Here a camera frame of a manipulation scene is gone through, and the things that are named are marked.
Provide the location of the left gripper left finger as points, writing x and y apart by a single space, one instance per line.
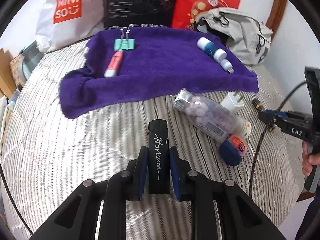
139 175

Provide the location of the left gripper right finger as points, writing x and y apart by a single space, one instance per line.
179 174

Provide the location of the black Horizon lighter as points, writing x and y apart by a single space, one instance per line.
158 157

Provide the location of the clear candy bottle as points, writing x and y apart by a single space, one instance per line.
206 114

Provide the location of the small white bottle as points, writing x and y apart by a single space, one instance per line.
227 66

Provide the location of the pink highlighter pen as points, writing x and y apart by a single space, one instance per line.
114 64

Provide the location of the blue white cylinder bottle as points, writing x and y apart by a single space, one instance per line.
211 49

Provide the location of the teal binder clip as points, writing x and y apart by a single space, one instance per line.
124 42

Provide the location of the black gold perfume tube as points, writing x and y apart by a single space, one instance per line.
260 108

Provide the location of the person right hand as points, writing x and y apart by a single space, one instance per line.
309 160

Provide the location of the blue cap vaseline jar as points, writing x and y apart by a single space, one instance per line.
233 150

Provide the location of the white tape roll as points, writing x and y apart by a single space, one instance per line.
242 128

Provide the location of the white power adapter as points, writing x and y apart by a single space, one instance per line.
233 102

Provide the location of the striped grey bed quilt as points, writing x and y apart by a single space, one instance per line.
46 156

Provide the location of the grey Nike backpack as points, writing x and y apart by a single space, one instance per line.
246 37

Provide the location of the purple towel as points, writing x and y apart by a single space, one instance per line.
163 61

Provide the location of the floral white pillow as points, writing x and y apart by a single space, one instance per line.
3 114

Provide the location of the wooden chair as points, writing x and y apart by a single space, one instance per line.
8 86

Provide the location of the black headset box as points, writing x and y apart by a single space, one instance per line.
133 13

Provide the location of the white Miniso shopping bag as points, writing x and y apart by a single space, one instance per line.
64 22

